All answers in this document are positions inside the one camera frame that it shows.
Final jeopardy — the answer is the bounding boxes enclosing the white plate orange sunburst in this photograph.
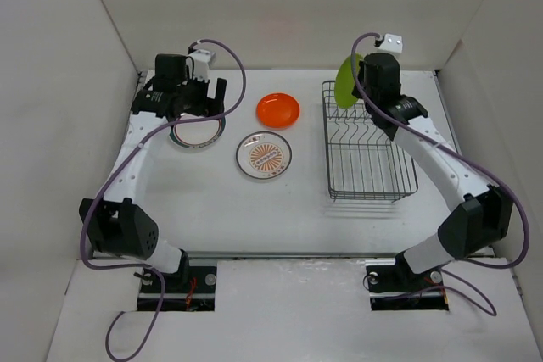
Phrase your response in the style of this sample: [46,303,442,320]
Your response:
[235,131,293,180]

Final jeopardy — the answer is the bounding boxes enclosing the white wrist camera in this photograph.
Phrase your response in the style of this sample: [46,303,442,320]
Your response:
[188,49,216,82]
[374,33,403,55]

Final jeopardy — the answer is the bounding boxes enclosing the purple cable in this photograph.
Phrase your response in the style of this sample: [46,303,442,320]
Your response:
[78,38,248,362]
[350,31,531,317]

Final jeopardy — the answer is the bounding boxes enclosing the black wire dish rack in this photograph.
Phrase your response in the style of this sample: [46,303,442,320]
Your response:
[322,81,419,202]

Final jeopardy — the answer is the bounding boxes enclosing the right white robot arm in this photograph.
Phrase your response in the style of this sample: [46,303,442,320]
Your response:
[357,53,512,289]

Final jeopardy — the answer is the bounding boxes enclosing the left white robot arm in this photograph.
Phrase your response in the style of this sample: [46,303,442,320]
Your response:
[79,47,227,292]

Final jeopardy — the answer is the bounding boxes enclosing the white plate teal rim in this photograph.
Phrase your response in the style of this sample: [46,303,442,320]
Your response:
[169,118,227,149]

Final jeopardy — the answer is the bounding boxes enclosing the lime green plate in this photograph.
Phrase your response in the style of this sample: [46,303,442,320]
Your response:
[334,57,360,109]

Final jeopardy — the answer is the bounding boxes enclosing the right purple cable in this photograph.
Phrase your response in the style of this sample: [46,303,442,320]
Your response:
[350,31,531,317]

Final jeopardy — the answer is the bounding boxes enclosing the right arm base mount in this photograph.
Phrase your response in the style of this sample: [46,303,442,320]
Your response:
[363,259,449,311]

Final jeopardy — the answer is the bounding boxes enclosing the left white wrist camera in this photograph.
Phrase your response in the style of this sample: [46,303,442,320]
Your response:
[188,49,216,82]

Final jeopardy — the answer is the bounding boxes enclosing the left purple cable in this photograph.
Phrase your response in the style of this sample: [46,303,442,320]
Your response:
[78,38,248,362]

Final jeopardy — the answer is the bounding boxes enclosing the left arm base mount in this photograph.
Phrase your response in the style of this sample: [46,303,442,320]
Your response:
[134,254,217,312]

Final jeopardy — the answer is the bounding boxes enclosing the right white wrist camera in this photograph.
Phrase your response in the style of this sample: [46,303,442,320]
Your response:
[374,33,403,55]

